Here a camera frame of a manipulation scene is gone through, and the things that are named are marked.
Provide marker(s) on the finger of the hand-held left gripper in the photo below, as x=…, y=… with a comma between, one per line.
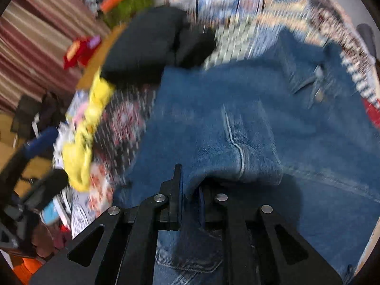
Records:
x=49, y=185
x=41, y=144

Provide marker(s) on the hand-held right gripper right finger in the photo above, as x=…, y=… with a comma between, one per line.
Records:
x=202, y=197

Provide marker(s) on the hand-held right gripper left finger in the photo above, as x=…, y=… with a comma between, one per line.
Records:
x=177, y=190

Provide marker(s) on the blue denim jeans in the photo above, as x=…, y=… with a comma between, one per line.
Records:
x=222, y=109

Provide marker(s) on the person's left hand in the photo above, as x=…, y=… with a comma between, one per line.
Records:
x=43, y=239

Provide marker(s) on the dark bag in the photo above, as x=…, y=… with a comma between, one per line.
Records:
x=35, y=112

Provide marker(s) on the yellow cloth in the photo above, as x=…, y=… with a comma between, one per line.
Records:
x=86, y=136

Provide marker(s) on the patterned printed blanket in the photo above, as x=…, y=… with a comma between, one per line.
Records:
x=127, y=124

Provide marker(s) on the red toy object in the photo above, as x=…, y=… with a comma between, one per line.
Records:
x=77, y=53

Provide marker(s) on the wooden board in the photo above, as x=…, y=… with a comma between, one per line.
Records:
x=99, y=53

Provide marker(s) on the red striped curtain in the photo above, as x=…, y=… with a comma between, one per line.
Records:
x=38, y=35

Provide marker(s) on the black cloth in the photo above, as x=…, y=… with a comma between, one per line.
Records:
x=148, y=44

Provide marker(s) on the orange object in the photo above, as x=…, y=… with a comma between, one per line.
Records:
x=112, y=1

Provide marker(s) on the green fuzzy object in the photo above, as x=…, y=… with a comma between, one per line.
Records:
x=130, y=9

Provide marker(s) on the dark grey object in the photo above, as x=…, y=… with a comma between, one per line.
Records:
x=367, y=37

